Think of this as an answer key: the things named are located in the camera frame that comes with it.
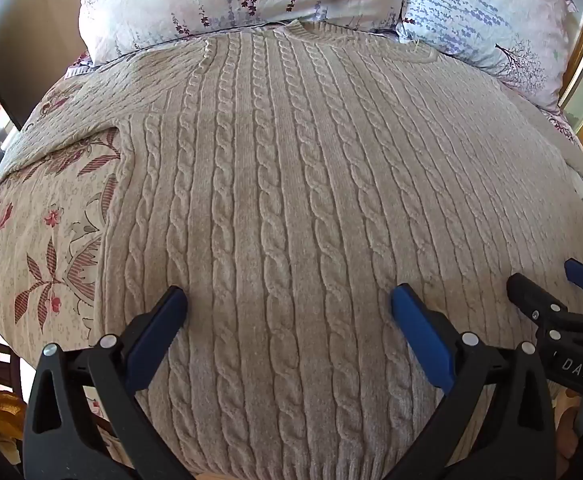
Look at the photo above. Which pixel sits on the blue-white floral pillow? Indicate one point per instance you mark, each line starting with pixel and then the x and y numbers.
pixel 486 20

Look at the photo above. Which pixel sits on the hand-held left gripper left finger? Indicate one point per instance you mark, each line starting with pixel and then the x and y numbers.
pixel 159 330

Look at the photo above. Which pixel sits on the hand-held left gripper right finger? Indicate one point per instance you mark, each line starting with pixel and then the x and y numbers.
pixel 421 330

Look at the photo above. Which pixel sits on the floral bedspread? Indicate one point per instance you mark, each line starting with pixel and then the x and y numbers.
pixel 46 240

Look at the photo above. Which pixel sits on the dark flat panel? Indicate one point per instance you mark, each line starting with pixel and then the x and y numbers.
pixel 26 60

